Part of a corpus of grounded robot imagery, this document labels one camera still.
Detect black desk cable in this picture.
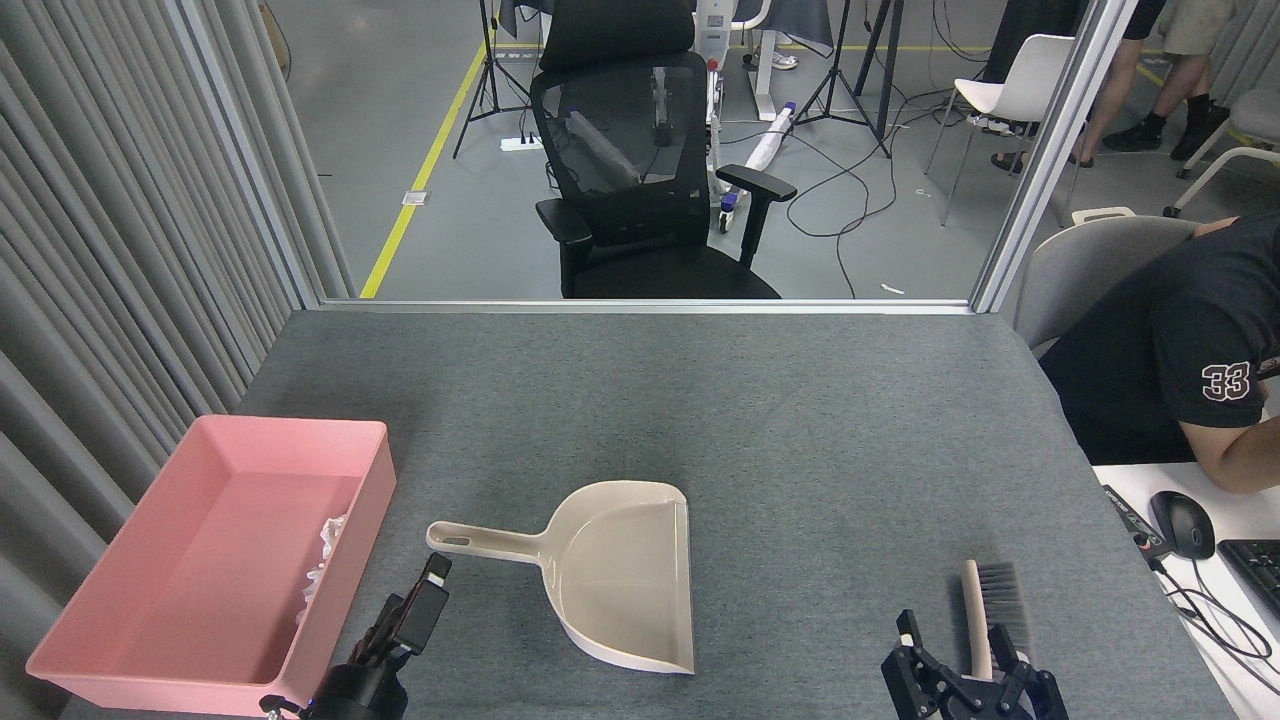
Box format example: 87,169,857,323
1148,555,1276,661

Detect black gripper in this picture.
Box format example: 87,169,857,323
881,609,1070,720
313,552,454,720

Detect grey pleated curtain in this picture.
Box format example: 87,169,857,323
0,0,356,720

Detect seated person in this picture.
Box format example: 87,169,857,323
1040,210,1280,493

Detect black fabric backdrop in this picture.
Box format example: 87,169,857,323
982,0,1091,86

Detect beige brush with black bristles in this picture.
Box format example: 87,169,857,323
950,560,1031,681

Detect white stand on wheels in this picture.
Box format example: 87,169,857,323
695,0,801,233

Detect small black control box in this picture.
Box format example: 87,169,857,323
1101,485,1173,559

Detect standing person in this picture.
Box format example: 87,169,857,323
990,0,1241,173

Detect white plastic chair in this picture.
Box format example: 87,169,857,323
924,34,1076,226

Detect black mesh office chair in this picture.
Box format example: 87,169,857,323
529,0,798,299

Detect black computer mouse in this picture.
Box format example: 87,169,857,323
1148,490,1217,561

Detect dark grey hanging cloth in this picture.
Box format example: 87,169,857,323
735,0,836,58

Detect grey shell chair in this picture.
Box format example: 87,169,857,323
1014,215,1201,351

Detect black tripod stand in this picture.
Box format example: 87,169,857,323
795,0,906,159
452,0,536,159

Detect black floor cable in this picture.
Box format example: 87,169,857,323
715,0,1001,299

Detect pink plastic bin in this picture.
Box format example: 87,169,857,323
25,415,397,719

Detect grey chair with white legs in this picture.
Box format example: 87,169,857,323
1163,88,1280,219

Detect beige plastic dustpan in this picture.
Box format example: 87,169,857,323
426,480,696,675

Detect black keyboard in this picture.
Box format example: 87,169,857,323
1220,538,1280,616

